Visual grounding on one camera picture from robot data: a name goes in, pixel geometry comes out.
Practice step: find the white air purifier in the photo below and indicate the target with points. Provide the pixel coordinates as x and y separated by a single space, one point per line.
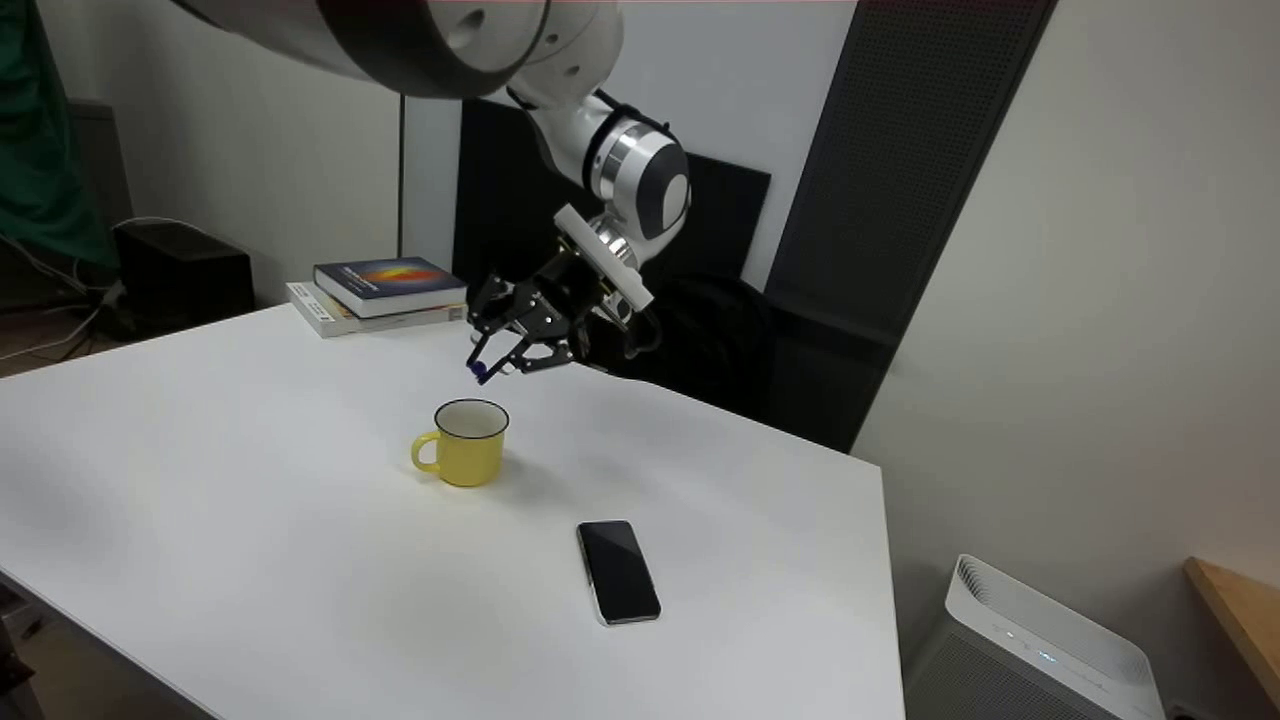
1030 660

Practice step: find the black perforated panel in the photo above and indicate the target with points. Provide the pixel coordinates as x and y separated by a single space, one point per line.
900 180

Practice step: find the blue marker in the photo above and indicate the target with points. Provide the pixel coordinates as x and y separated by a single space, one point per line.
481 372

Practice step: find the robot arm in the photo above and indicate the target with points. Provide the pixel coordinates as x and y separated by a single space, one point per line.
600 150

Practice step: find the green curtain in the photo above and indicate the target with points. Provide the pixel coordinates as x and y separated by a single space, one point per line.
40 150

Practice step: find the wooden table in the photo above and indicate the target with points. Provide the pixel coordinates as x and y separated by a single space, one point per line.
1245 615

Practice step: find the yellow mug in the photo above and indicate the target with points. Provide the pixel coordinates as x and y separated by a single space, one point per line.
468 455

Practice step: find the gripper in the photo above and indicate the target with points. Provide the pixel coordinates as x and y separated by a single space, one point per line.
568 298

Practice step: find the blue book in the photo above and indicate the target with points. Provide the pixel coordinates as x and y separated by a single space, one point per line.
390 285

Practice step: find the black smartphone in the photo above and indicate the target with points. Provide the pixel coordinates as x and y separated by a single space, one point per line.
618 572

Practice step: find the black speaker box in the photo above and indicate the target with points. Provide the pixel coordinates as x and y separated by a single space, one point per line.
185 275

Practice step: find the white book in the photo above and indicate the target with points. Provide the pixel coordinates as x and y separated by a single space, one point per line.
325 312

